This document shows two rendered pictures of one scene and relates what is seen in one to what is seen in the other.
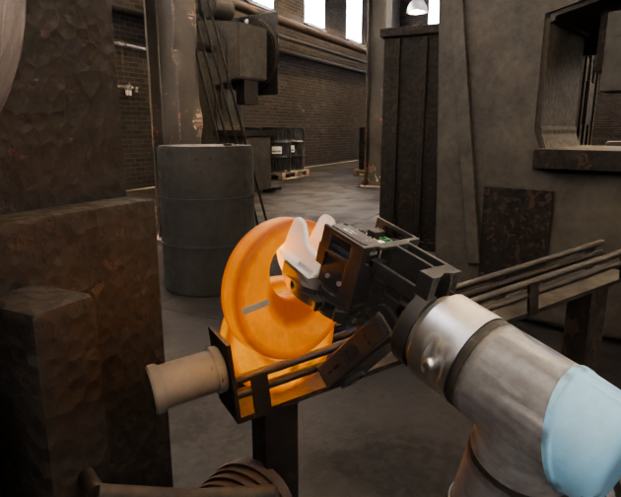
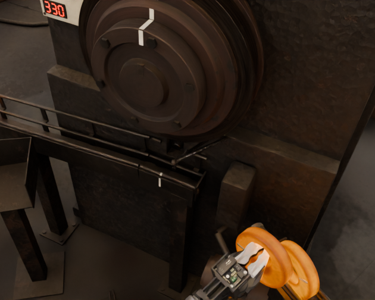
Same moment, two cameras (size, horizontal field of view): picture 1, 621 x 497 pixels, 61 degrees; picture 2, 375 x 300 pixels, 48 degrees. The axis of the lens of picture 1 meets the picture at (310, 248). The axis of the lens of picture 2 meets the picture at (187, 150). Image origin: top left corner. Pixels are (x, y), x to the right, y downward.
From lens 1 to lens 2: 0.94 m
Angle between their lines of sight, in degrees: 78
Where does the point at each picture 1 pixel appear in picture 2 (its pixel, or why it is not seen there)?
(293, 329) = not seen: hidden behind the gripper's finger
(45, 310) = (227, 183)
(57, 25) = (330, 84)
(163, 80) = not seen: outside the picture
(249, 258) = (243, 234)
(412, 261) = (212, 288)
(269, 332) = not seen: hidden behind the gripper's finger
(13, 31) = (240, 112)
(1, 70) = (233, 121)
